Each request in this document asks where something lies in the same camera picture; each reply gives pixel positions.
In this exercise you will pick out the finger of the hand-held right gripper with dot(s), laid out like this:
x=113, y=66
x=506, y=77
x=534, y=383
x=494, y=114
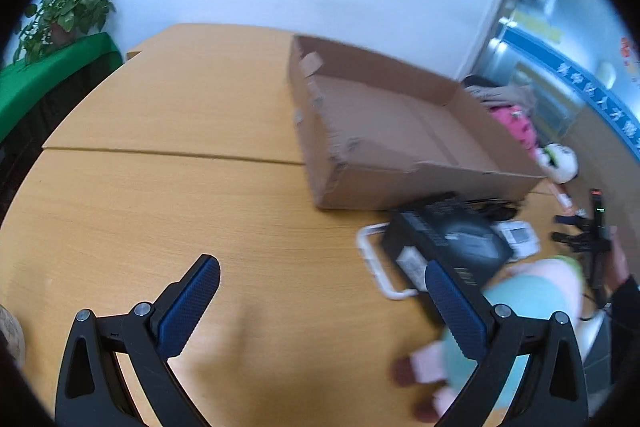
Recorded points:
x=570, y=220
x=570, y=241

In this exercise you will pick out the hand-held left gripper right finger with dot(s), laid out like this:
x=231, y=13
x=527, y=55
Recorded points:
x=455, y=312

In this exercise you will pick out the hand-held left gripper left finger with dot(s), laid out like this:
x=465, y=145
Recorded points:
x=190, y=302

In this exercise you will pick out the white calculator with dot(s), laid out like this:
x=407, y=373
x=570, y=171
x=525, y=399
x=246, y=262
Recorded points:
x=520, y=239

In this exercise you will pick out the pastel plush toy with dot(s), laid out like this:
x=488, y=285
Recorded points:
x=520, y=292

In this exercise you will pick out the black product box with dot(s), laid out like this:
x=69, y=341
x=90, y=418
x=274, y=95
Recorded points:
x=450, y=237

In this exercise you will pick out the cardboard box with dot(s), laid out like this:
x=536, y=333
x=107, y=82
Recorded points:
x=380, y=117

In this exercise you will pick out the person's right forearm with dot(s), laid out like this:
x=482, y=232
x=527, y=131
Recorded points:
x=625, y=327

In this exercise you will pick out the wooden desktop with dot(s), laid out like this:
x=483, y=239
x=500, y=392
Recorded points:
x=175, y=187

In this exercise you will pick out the person's right hand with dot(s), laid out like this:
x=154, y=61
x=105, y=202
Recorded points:
x=619, y=257

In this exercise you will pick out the white green plush ball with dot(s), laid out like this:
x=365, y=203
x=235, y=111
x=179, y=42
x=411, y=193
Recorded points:
x=560, y=162

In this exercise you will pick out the pink plush toy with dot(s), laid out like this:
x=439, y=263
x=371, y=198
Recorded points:
x=515, y=122

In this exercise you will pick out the beige bag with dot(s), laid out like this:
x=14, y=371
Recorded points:
x=500, y=93

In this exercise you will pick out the potted green plant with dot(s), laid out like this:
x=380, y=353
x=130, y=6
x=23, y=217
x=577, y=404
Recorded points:
x=75, y=7

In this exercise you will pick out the white plastic frame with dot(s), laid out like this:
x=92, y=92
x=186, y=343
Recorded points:
x=372, y=264

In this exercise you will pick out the blue wall banner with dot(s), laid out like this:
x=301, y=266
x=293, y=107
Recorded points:
x=575, y=77

